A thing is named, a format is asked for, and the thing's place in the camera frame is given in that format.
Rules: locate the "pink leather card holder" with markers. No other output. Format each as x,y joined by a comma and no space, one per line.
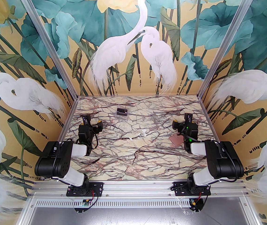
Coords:
176,140

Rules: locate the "black VIP card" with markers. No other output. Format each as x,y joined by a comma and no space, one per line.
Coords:
122,113

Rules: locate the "clear plastic card box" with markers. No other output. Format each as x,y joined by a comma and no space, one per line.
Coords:
122,108

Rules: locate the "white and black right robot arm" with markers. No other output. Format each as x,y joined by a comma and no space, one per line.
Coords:
224,159

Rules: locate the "small green circuit board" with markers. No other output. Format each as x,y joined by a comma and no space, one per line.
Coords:
85,203

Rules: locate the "perforated metal tray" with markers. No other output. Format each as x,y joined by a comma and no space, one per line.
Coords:
135,203

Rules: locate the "grey metal base panel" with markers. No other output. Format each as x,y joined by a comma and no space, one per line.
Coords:
135,217

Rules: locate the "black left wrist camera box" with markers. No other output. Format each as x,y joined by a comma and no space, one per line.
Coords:
86,119

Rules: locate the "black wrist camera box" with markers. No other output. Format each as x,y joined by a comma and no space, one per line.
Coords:
86,119
188,118

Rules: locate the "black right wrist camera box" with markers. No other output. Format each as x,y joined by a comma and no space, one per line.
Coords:
188,118

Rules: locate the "aluminium table side rail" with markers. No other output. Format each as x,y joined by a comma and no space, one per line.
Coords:
213,130
63,130

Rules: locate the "thin aluminium table rail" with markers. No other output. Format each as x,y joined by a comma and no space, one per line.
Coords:
138,96

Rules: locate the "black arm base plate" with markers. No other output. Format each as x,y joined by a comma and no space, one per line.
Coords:
179,188
98,187

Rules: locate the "wide aluminium frame rail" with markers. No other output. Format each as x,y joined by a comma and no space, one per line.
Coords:
135,189

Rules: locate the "aluminium frame post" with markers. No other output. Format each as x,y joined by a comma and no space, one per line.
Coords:
49,41
227,41

